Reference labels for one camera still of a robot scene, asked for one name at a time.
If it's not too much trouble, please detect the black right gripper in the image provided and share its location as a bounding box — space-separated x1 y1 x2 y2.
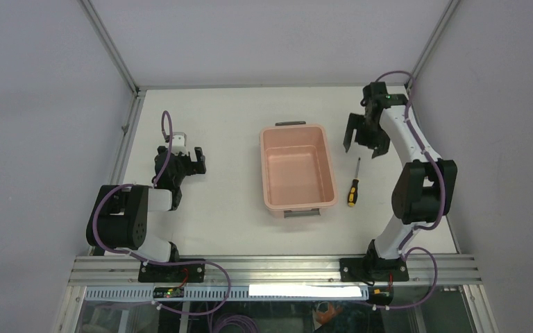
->
344 112 391 157

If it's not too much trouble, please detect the yellow black screwdriver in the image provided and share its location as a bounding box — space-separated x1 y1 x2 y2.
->
347 157 361 207

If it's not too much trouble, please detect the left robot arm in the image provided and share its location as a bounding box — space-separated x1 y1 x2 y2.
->
86 146 207 282

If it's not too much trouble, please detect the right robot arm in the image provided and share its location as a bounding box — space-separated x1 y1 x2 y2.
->
341 80 457 281

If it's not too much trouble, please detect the pink plastic bin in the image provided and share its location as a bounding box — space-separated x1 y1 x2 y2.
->
259 121 339 219

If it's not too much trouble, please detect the small green circuit board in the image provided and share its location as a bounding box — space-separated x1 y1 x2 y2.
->
153 287 185 300

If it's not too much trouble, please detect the orange object under table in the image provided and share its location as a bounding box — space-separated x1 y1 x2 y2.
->
313 302 344 325

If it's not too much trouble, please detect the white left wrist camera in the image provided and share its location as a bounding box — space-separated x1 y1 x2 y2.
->
167 132 189 156

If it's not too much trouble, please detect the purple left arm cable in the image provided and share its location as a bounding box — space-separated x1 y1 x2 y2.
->
92 110 232 317

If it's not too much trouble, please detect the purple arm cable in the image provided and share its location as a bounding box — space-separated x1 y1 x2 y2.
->
92 110 232 317
357 69 448 311

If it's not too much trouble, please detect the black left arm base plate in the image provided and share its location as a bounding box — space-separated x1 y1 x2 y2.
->
137 260 205 284

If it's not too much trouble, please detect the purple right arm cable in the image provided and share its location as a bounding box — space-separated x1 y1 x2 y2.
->
357 69 448 311

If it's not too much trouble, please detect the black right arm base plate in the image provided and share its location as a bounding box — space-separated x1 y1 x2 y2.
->
339 257 409 284

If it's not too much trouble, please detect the grey slotted cable duct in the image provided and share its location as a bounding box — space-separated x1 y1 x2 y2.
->
85 284 369 302

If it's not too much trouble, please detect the aluminium front frame rail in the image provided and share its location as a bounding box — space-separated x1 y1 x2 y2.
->
68 254 483 287

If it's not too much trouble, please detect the aluminium right frame post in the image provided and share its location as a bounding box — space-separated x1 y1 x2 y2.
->
411 0 462 79

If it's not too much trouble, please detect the aluminium frame post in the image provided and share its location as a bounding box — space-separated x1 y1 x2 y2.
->
411 0 462 79
78 0 139 95

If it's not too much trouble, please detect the coiled purple cable below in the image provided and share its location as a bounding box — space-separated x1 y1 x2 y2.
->
211 315 260 333

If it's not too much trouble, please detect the aluminium left frame post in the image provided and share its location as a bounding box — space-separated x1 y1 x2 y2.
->
78 0 139 95

